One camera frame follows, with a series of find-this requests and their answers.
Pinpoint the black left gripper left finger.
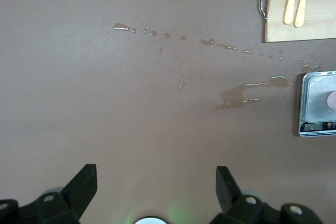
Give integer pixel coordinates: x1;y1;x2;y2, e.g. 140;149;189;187
0;163;98;224

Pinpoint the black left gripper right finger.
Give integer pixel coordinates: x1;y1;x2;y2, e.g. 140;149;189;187
209;165;324;224

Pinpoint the silver digital kitchen scale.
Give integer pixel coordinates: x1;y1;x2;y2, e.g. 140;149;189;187
298;70;336;138

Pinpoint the yellow plastic knife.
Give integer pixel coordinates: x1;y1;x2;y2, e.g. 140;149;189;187
293;0;312;28

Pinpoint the wooden cutting board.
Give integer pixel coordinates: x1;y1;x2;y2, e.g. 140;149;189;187
258;0;336;44

